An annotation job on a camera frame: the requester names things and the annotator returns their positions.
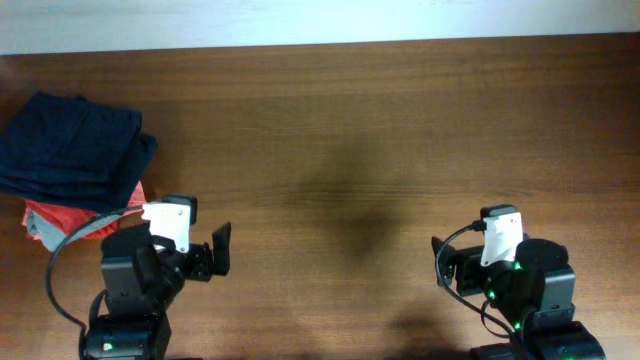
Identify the grey folded shirt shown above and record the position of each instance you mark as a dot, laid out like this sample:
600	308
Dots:
47	233

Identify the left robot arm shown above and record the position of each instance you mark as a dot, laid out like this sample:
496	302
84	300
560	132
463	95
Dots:
144	268

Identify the dark blue shorts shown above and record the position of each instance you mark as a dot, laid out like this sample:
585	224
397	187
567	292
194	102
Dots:
75	153

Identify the red bottom folded garment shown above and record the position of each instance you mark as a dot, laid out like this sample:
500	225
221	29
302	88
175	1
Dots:
99	231

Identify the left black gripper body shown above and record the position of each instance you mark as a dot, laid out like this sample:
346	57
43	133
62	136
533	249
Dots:
196	262

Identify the red folded shirt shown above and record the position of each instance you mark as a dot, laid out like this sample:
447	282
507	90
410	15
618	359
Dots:
64	218

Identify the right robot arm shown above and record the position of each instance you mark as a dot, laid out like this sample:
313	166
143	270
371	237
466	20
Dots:
524	285

